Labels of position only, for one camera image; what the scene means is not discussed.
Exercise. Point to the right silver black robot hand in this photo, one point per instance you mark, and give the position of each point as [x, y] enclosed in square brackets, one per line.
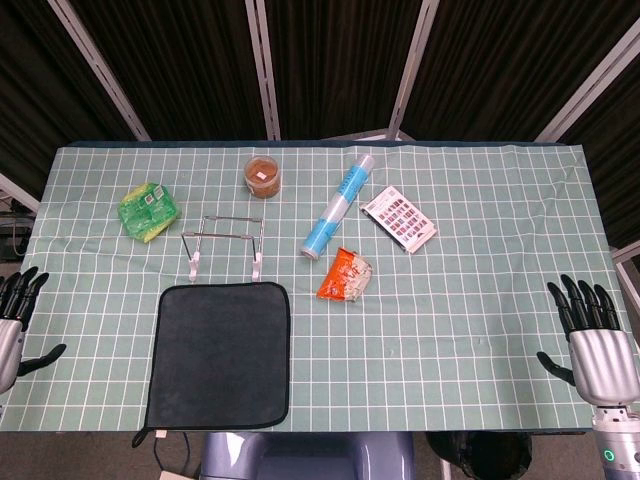
[602, 365]

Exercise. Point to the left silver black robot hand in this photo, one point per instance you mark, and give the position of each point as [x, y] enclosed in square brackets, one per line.
[11, 345]

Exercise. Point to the black and blue cloth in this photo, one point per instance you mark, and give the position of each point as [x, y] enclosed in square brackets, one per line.
[220, 355]

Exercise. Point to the right purple robot arm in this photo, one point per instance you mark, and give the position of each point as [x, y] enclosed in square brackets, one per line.
[620, 445]

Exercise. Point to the dark cluttered equipment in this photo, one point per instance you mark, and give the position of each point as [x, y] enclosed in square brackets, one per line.
[15, 235]

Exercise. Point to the green grid tablecloth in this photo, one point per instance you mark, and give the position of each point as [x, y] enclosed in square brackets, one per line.
[450, 325]

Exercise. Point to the green snack packet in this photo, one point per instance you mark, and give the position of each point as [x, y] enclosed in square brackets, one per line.
[147, 215]

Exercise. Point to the white card with colour swatches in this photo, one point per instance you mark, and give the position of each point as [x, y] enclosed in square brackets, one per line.
[399, 220]

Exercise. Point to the orange and white snack packet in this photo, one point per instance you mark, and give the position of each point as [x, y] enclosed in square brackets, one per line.
[345, 277]

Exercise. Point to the clear jar with brown contents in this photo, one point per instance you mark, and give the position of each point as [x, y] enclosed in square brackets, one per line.
[262, 177]

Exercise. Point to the blue and white roll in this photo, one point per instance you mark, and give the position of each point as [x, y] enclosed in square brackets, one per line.
[335, 210]

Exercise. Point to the purple robot torso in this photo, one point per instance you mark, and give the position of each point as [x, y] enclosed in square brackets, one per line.
[305, 457]

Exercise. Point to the white metal frame post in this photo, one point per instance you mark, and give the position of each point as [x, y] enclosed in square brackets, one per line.
[20, 192]
[412, 70]
[262, 70]
[590, 85]
[100, 70]
[627, 270]

